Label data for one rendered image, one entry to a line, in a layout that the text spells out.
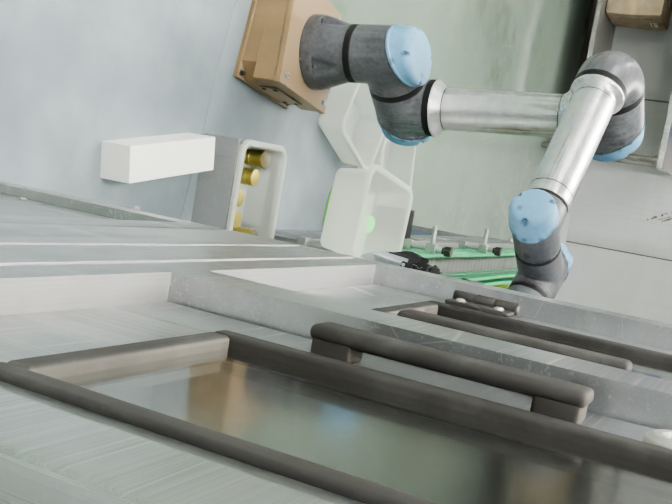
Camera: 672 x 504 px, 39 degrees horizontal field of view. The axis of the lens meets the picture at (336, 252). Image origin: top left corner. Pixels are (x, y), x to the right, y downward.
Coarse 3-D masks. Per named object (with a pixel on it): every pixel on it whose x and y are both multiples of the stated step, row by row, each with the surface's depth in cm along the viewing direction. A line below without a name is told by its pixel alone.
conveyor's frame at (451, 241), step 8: (280, 232) 204; (288, 232) 208; (296, 232) 212; (304, 232) 217; (312, 232) 221; (320, 232) 226; (312, 240) 201; (424, 240) 267; (440, 240) 281; (448, 240) 289; (456, 240) 297; (472, 240) 314; (480, 240) 324; (488, 240) 334; (496, 240) 345; (504, 240) 356; (512, 240) 357
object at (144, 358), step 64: (0, 256) 55; (64, 256) 60; (128, 256) 65; (192, 256) 71; (256, 256) 79; (320, 256) 89; (0, 320) 46; (64, 320) 49; (128, 320) 52; (192, 320) 55; (256, 320) 58; (320, 320) 56; (384, 320) 56; (448, 320) 61; (512, 320) 78; (576, 320) 82; (640, 320) 81; (0, 384) 35; (64, 384) 36; (128, 384) 40; (192, 384) 42; (256, 384) 44; (320, 384) 46; (384, 384) 47; (448, 384) 49; (512, 384) 46; (576, 384) 46; (640, 384) 49; (0, 448) 24; (64, 448) 24; (128, 448) 25; (192, 448) 32; (256, 448) 32; (320, 448) 35; (384, 448) 37; (448, 448) 38; (512, 448) 40; (576, 448) 42; (640, 448) 42
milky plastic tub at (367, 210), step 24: (336, 192) 165; (360, 192) 163; (384, 192) 182; (408, 192) 179; (336, 216) 164; (360, 216) 161; (384, 216) 182; (408, 216) 181; (336, 240) 163; (360, 240) 180; (384, 240) 181
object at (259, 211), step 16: (240, 144) 179; (256, 144) 180; (272, 144) 185; (240, 160) 176; (272, 160) 192; (240, 176) 177; (272, 176) 192; (256, 192) 193; (272, 192) 192; (240, 208) 193; (256, 208) 193; (272, 208) 192; (240, 224) 194; (256, 224) 193; (272, 224) 192
